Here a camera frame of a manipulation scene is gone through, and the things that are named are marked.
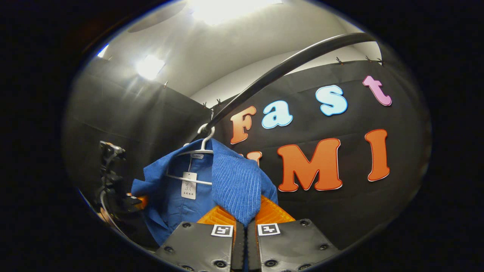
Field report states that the black metal clothes rack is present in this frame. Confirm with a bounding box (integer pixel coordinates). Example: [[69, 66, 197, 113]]
[[189, 32, 379, 142]]

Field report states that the blue corduroy jacket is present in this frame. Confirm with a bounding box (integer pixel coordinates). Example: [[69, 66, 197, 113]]
[[131, 138, 279, 246]]

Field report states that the white plastic hanger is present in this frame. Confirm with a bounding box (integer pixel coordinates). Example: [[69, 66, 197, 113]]
[[166, 123, 216, 186]]

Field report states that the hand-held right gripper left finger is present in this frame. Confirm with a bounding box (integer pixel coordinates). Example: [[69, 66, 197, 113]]
[[155, 205, 246, 272]]

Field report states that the ceiling light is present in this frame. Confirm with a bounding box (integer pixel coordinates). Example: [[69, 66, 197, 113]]
[[189, 0, 284, 25], [135, 55, 166, 80]]

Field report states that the black backdrop cloth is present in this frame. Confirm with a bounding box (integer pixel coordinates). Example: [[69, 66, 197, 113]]
[[210, 60, 431, 250], [62, 57, 212, 242]]

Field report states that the row of small backdrop clips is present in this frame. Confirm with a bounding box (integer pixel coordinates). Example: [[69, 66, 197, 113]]
[[163, 56, 384, 108]]

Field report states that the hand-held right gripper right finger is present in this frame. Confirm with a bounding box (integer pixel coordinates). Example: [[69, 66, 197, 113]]
[[247, 195, 340, 272]]

